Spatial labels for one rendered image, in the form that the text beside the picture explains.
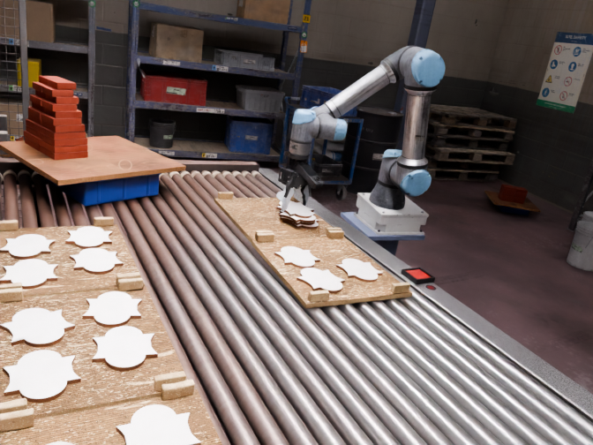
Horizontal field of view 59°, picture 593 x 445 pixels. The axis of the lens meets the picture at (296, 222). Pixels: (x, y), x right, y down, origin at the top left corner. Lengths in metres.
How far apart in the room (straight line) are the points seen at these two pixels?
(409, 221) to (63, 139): 1.35
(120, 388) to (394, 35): 6.71
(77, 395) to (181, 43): 5.10
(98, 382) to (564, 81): 6.82
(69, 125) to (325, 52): 5.24
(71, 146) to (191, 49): 3.99
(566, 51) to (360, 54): 2.49
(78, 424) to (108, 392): 0.09
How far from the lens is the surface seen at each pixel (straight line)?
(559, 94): 7.40
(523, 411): 1.28
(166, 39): 5.88
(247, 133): 6.17
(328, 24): 6.99
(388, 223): 2.15
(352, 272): 1.59
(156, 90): 5.86
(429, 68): 1.92
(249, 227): 1.83
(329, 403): 1.11
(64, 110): 2.05
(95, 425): 1.00
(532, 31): 7.92
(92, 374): 1.11
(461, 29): 7.97
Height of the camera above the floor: 1.61
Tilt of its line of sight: 20 degrees down
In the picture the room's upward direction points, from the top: 9 degrees clockwise
